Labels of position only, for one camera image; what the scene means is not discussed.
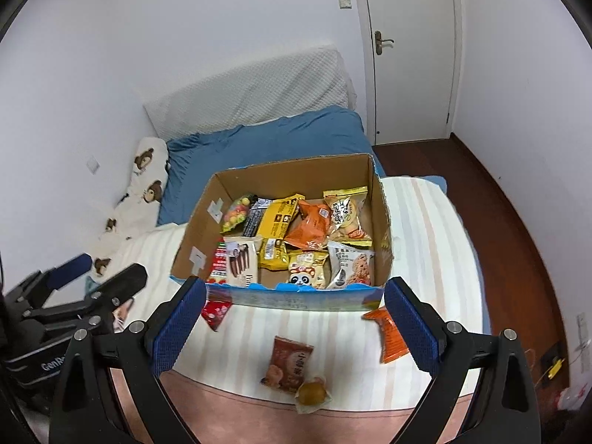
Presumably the blue pillow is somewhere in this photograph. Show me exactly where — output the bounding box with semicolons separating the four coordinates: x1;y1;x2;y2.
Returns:
157;105;384;227

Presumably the black and yellow charger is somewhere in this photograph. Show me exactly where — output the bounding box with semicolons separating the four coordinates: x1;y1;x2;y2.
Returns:
542;343;569;381

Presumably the brown cookie snack packet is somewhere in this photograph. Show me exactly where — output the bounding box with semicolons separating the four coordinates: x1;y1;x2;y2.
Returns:
260;336;315;388

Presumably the small yellow cake packet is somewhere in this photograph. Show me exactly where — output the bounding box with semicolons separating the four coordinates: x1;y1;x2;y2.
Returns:
295;374;333;414

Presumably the black snack packet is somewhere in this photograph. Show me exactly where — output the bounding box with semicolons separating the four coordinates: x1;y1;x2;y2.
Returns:
240;197;271;239

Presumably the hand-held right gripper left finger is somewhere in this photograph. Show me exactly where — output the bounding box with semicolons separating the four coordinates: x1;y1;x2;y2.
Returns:
48;275;207;444

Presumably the printed cardboard box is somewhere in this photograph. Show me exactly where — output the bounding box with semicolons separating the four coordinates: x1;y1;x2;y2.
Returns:
169;154;395;313

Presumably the long yellow snack packet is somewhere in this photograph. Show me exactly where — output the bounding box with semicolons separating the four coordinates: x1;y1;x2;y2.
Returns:
256;193;306;271

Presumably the colourful candy ball bag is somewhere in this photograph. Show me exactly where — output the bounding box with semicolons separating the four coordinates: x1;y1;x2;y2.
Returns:
220;193;259;234

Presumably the white textured cushion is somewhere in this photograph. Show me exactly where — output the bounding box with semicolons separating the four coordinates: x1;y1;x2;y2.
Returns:
143;45;359;137

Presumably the yellow packet with black characters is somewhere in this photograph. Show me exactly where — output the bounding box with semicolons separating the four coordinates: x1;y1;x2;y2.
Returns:
322;186;373;248

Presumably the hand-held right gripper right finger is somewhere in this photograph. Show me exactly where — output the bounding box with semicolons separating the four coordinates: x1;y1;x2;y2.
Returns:
384;276;542;444

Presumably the red and white snack packet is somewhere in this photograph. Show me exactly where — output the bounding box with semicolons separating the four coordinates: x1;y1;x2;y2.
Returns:
206;240;229;285

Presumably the white cookie snack packet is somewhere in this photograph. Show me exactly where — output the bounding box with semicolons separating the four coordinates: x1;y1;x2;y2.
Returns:
326;240;375;290

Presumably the white chocolate stick packet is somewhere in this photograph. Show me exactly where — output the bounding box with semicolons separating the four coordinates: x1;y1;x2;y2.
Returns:
223;235;263;287

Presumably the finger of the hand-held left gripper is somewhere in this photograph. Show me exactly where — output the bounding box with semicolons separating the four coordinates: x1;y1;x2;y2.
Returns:
4;253;93;308
28;263;149;334

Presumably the bear print pillow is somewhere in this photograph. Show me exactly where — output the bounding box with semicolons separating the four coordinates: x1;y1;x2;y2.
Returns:
85;136;169;283

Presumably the yellow panda snack packet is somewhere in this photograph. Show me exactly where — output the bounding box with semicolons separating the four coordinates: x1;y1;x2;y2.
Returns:
287;250;330;290

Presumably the white door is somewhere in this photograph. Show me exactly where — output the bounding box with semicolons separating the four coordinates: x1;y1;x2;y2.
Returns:
349;0;463;146

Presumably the white plastic bag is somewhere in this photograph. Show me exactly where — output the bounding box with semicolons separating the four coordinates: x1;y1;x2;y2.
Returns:
556;385;587;411

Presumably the small red snack packet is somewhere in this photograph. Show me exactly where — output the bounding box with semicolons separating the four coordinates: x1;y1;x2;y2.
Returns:
201;300;233;332

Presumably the orange snack packet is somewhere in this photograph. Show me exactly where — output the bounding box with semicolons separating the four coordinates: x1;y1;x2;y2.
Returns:
361;306;412;364
283;199;334;250

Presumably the pink striped cat blanket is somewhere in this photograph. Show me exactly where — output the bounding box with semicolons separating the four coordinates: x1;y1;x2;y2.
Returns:
106;176;484;444

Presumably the metal door handle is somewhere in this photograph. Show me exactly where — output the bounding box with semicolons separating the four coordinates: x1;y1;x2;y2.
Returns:
374;30;395;56

